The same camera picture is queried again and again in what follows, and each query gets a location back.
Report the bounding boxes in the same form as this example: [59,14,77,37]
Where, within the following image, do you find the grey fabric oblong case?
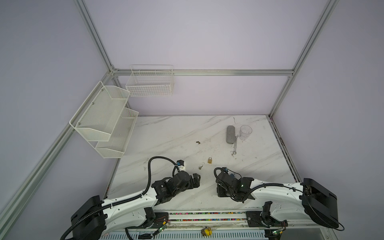
[226,126,236,145]

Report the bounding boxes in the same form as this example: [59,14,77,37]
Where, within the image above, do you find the white wire basket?
[126,65,175,97]

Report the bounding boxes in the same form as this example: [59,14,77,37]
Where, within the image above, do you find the clear plastic cup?
[239,125,253,141]

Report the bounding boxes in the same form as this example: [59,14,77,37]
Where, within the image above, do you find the aluminium frame post right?
[269,0,339,118]

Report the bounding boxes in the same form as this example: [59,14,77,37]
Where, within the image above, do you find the yellow connector on rail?
[201,228,213,237]

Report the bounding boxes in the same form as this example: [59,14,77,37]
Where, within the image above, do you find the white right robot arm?
[214,167,345,232]

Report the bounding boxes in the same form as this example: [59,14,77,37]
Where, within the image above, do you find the aluminium frame back beam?
[114,69,294,77]

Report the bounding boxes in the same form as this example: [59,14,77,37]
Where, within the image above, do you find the white mesh two-tier shelf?
[69,82,139,159]

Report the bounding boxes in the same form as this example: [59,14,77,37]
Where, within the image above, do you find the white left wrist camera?
[177,160,186,172]

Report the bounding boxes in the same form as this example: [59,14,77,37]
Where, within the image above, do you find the aluminium frame post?
[74,0,115,72]
[269,0,339,118]

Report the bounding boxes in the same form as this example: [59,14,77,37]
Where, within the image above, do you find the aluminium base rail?
[101,210,337,240]

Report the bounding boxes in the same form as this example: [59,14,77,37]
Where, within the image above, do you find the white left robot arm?
[61,156,201,240]

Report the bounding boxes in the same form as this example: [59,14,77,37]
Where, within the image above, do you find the aluminium frame post left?
[74,0,115,72]

